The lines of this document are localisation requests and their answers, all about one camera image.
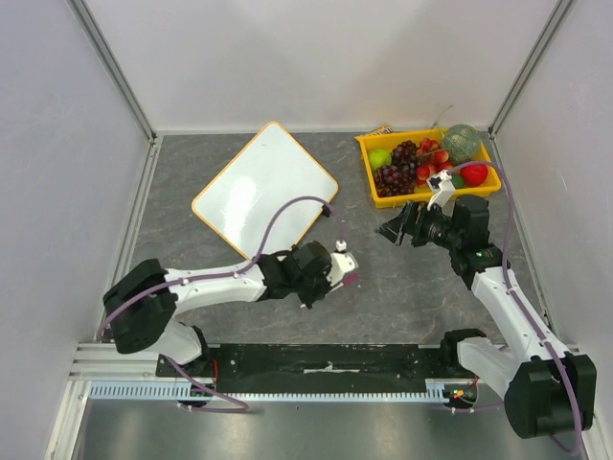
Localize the white purple marker pen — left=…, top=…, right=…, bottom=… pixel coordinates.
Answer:
left=342, top=274, right=360, bottom=286

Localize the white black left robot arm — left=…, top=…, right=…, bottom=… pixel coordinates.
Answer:
left=102, top=241, right=333, bottom=364

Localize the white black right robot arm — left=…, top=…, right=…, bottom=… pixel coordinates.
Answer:
left=376, top=195, right=597, bottom=439

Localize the dark purple grape bunch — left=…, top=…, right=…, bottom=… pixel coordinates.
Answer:
left=374, top=165, right=417, bottom=197

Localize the yellow plastic fruit tray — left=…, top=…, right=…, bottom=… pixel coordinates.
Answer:
left=355, top=128, right=502, bottom=209

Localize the green mango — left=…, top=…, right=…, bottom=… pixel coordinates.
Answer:
left=452, top=174, right=465, bottom=190

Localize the green apple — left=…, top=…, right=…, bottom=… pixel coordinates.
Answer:
left=368, top=149, right=392, bottom=172

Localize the red apple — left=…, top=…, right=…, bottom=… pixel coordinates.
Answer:
left=460, top=163, right=488, bottom=188

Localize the green netted melon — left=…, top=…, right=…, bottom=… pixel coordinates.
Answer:
left=441, top=124, right=481, bottom=166

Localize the yellow snack packet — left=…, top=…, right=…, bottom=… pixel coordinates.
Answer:
left=366, top=125, right=395, bottom=136

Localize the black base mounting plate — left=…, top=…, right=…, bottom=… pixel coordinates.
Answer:
left=182, top=344, right=471, bottom=392

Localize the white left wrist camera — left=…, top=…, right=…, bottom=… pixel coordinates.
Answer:
left=328, top=240, right=358, bottom=288

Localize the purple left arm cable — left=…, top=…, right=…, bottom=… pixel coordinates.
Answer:
left=98, top=196, right=349, bottom=413

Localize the white slotted cable duct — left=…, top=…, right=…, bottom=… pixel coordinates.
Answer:
left=89, top=379, right=453, bottom=403

